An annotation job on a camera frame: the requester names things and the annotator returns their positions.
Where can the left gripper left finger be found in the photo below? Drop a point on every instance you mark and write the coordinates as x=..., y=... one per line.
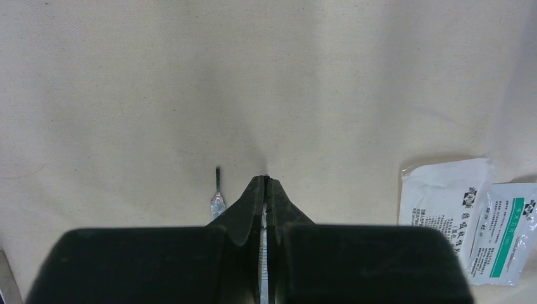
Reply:
x=215, y=263

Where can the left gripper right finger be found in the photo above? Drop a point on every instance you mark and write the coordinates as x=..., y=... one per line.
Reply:
x=321, y=263

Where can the steel scalpel handle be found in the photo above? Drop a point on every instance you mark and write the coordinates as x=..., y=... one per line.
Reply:
x=217, y=205
x=263, y=274

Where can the beige cloth wrap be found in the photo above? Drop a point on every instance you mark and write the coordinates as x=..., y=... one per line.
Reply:
x=116, y=113

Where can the white sterile pouch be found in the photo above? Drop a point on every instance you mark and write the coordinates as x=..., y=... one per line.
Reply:
x=448, y=197

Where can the green white packet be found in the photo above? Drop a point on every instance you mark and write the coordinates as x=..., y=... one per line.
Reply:
x=505, y=235

